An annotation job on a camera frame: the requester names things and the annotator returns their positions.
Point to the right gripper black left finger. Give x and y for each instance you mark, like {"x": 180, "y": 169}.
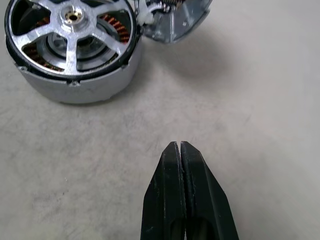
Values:
{"x": 162, "y": 195}

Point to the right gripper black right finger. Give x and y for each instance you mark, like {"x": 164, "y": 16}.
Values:
{"x": 207, "y": 200}

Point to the round circuit board disc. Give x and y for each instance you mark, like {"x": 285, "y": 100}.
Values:
{"x": 185, "y": 22}

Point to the silver black pulley wheel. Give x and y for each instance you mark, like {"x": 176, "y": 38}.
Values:
{"x": 72, "y": 42}

